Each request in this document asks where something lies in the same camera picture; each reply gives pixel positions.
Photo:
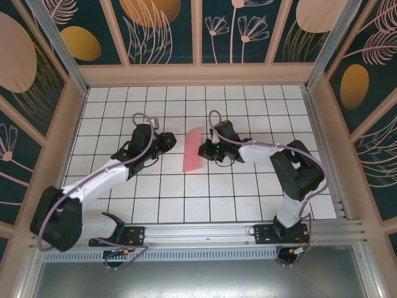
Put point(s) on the wall panel pink flowers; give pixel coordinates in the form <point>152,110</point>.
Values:
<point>235,31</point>

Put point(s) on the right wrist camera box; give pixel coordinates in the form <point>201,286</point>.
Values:
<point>212,135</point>

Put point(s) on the wall panel pale circle leaves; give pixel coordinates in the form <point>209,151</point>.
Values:
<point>304,31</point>

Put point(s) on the wall panel single flower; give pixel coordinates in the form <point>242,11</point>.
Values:
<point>15,161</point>

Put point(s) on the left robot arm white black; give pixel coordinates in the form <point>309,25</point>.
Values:
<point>96,183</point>

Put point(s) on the wall panel pink leaf outlines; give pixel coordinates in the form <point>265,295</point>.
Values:
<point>378,161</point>

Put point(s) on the aluminium corner post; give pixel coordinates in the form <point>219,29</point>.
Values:
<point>328,43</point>
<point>62,52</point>

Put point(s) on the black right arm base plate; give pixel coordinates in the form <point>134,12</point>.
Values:
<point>263,234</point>

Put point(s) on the wall panel small orange oval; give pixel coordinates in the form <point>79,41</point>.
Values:
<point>93,18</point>

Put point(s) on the wall panel orange circle leaves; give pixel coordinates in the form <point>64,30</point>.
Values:
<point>149,31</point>

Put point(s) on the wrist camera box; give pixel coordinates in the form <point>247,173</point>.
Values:
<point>212,135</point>
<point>156,123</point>

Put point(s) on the aluminium side rail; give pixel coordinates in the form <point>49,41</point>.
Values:
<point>325,149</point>

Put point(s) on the pink cloth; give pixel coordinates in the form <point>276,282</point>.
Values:
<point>192,152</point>

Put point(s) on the wall panel large pale oval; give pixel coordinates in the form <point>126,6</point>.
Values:
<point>24,62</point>

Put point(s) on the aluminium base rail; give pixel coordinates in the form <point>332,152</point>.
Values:
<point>198,232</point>

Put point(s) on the grey metal sheet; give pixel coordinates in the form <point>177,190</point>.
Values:
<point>198,279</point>

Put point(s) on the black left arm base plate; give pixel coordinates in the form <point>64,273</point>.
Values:
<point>136,236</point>

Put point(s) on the small circuit board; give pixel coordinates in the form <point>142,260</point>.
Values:
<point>116,253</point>
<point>299,251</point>

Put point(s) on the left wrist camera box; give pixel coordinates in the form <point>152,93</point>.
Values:
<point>156,123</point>

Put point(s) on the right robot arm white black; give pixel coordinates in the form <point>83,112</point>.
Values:
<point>260,152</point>

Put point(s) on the wall panel orange oval fern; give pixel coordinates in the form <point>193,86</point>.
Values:
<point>372,62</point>

